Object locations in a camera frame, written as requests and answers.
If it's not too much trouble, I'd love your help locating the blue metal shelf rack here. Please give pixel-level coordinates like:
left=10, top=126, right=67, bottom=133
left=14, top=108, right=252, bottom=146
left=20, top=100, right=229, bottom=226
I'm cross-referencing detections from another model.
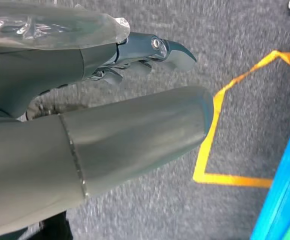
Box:
left=250, top=101, right=290, bottom=240

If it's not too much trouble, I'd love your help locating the black robot lower body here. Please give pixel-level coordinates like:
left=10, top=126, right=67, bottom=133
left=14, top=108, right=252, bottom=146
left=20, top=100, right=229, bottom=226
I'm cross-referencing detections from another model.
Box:
left=20, top=211, right=73, bottom=240

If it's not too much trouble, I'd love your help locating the yellow floor tape square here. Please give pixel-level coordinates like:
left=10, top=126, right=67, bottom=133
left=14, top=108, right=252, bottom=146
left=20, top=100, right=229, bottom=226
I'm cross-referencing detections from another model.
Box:
left=192, top=49, right=290, bottom=190

